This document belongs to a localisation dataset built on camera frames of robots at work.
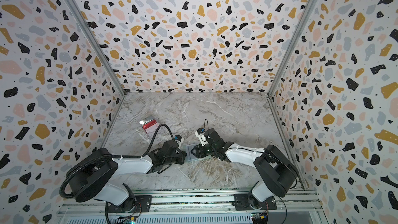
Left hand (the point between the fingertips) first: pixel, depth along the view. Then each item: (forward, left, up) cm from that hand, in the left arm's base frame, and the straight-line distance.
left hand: (190, 152), depth 88 cm
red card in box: (+18, +27, +2) cm, 33 cm away
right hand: (0, -2, +5) cm, 5 cm away
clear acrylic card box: (+15, +25, +1) cm, 29 cm away
